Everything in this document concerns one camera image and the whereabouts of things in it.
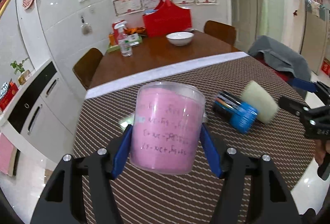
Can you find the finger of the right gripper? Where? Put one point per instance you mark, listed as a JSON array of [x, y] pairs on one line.
[[320, 89], [308, 116]]

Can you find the green tray on table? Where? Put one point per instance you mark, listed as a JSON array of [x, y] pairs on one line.
[[132, 41]]

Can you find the right hand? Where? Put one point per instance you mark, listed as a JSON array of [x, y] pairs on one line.
[[320, 151]]

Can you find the brown chair right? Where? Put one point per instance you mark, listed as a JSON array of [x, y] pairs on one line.
[[224, 32]]

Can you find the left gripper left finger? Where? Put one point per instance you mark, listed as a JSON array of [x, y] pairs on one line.
[[62, 198]]

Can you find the white black sideboard cabinet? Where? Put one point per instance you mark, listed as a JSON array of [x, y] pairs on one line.
[[41, 118]]

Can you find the brown chair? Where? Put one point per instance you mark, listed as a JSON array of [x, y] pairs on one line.
[[224, 32], [85, 68]]

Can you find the white ceramic bowl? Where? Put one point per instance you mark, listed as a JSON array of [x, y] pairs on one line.
[[180, 38]]

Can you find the pink board on floor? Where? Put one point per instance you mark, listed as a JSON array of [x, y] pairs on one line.
[[8, 156]]

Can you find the clear spray bottle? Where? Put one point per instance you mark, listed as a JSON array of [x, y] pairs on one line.
[[121, 38]]

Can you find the blue black printed cup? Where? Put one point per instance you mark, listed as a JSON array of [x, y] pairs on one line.
[[239, 114]]

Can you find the red box on cabinet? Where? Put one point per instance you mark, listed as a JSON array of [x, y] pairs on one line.
[[8, 91]]

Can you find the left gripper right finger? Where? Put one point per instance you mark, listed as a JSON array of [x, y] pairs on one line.
[[255, 182]]

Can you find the small potted plant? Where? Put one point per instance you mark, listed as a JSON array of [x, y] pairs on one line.
[[19, 67]]

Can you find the clear cup with pink paper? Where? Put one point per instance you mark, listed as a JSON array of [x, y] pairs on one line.
[[166, 130]]

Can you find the cream white cup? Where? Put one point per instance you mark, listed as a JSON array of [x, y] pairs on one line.
[[257, 97]]

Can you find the red gift bag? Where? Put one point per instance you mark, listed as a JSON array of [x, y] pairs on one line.
[[167, 18]]

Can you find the orange small box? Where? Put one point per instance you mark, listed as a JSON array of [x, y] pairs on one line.
[[112, 39]]

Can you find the grey jacket on chair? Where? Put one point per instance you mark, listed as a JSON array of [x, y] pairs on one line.
[[280, 57]]

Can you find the brown chair left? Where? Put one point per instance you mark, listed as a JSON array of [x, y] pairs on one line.
[[85, 68]]

